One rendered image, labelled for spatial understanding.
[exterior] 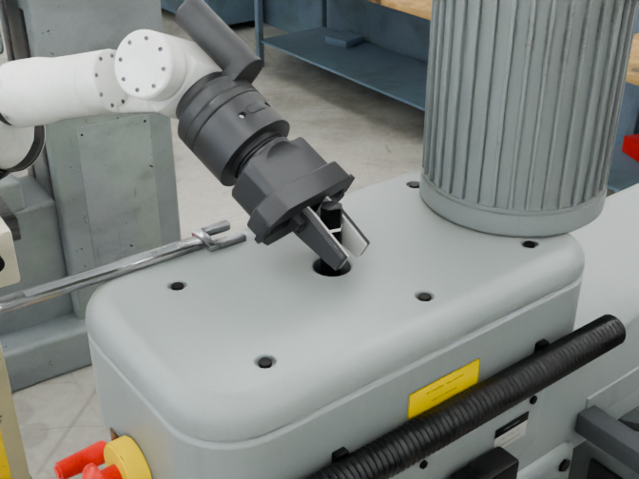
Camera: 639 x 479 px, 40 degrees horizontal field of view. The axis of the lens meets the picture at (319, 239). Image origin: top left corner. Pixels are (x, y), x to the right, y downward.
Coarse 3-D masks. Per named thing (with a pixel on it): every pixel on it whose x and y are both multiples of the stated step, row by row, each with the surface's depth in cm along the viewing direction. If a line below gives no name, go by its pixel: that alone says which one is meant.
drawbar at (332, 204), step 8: (320, 208) 81; (328, 208) 80; (336, 208) 80; (320, 216) 81; (328, 216) 80; (336, 216) 81; (328, 224) 81; (336, 224) 81; (336, 232) 81; (320, 264) 84; (328, 264) 83; (320, 272) 84; (328, 272) 83; (336, 272) 84
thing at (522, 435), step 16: (528, 400) 94; (496, 416) 91; (512, 416) 93; (528, 416) 95; (480, 432) 90; (496, 432) 92; (512, 432) 94; (528, 432) 96; (448, 448) 87; (464, 448) 89; (480, 448) 91; (512, 448) 96; (528, 448) 98; (416, 464) 85; (432, 464) 87; (448, 464) 89; (464, 464) 91
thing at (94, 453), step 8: (88, 448) 88; (96, 448) 88; (104, 448) 88; (72, 456) 87; (80, 456) 87; (88, 456) 87; (96, 456) 88; (56, 464) 87; (64, 464) 86; (72, 464) 86; (80, 464) 87; (96, 464) 88; (56, 472) 86; (64, 472) 86; (72, 472) 86; (80, 472) 87
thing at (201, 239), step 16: (224, 224) 90; (192, 240) 87; (208, 240) 87; (224, 240) 87; (240, 240) 88; (144, 256) 84; (160, 256) 84; (176, 256) 85; (80, 272) 82; (96, 272) 82; (112, 272) 82; (128, 272) 83; (32, 288) 79; (48, 288) 79; (64, 288) 80; (80, 288) 81; (0, 304) 77; (16, 304) 77
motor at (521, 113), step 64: (448, 0) 83; (512, 0) 78; (576, 0) 78; (448, 64) 85; (512, 64) 81; (576, 64) 81; (448, 128) 88; (512, 128) 84; (576, 128) 84; (448, 192) 90; (512, 192) 86; (576, 192) 87
